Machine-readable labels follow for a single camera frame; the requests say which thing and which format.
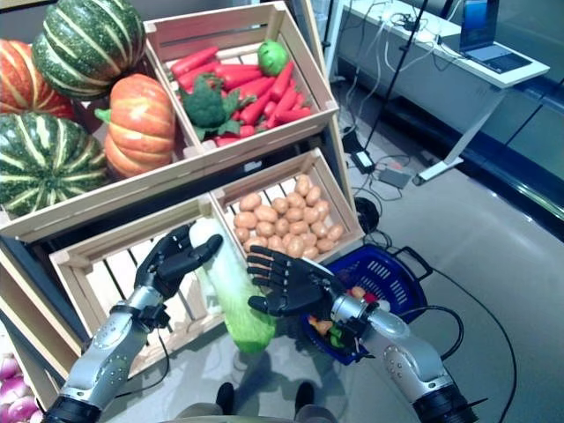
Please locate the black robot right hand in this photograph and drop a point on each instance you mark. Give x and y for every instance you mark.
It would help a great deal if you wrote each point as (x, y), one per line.
(295, 286)

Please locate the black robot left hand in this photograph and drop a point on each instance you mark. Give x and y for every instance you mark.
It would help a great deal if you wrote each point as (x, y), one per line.
(167, 269)

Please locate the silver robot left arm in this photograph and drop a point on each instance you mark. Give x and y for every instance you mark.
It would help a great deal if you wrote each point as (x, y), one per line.
(114, 339)

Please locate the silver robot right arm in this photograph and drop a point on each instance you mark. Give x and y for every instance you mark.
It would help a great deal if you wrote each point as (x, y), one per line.
(396, 335)

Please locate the blue plastic shopping basket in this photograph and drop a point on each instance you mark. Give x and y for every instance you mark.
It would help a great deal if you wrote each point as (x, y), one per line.
(396, 273)

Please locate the yellow bell pepper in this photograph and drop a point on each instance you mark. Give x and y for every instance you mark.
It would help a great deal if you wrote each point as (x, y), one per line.
(324, 327)

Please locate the green bell pepper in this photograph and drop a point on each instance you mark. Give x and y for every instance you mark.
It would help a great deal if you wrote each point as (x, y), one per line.
(336, 340)

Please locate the black robot right foot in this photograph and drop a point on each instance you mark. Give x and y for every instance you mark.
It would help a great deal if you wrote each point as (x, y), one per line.
(305, 395)

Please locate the black robot foot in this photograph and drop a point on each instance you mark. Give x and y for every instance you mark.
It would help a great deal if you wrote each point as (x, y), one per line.
(305, 395)
(225, 396)

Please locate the small white label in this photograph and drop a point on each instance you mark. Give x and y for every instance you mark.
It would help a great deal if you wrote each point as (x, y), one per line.
(252, 166)

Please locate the silver robot right leg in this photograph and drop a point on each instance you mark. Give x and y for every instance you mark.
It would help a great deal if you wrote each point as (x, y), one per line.
(315, 415)

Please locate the silver robot leg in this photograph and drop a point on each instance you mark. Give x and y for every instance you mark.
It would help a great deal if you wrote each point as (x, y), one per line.
(315, 415)
(200, 412)

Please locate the black robot left foot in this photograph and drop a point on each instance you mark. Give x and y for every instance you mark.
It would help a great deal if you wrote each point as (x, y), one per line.
(225, 396)

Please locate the red carrot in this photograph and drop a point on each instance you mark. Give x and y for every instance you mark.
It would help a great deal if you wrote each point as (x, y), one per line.
(194, 61)
(293, 115)
(227, 141)
(282, 81)
(286, 103)
(198, 75)
(247, 131)
(253, 88)
(260, 108)
(240, 72)

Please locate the black power adapter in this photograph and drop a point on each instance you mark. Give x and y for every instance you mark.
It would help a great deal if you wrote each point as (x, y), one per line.
(363, 159)

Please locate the plain orange pumpkin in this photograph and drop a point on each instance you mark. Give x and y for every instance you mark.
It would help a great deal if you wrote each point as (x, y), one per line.
(141, 125)

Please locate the flat grey box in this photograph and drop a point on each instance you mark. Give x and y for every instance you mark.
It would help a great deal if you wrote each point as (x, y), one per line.
(392, 176)

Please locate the silver robot left leg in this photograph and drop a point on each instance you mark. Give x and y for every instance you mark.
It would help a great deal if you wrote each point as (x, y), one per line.
(200, 412)

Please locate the green striped pumpkin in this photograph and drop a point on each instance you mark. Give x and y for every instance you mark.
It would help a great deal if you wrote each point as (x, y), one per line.
(88, 44)
(48, 163)

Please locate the green broccoli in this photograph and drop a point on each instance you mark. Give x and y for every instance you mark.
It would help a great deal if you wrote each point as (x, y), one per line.
(207, 106)

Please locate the purple white turnip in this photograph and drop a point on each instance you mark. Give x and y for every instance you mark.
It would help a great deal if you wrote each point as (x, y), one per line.
(15, 390)
(24, 407)
(6, 368)

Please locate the light green round vegetable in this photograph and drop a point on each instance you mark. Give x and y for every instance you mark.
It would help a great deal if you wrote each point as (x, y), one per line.
(272, 57)

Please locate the red orange striped pumpkin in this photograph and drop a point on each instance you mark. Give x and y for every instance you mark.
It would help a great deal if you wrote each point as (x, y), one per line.
(26, 79)

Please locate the white office desk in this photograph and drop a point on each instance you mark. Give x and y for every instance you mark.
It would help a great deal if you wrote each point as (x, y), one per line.
(440, 83)

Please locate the black stand pole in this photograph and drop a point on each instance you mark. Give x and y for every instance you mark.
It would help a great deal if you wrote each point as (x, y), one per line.
(405, 57)

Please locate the open grey laptop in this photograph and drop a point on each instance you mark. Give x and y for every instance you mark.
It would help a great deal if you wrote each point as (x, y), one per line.
(498, 57)

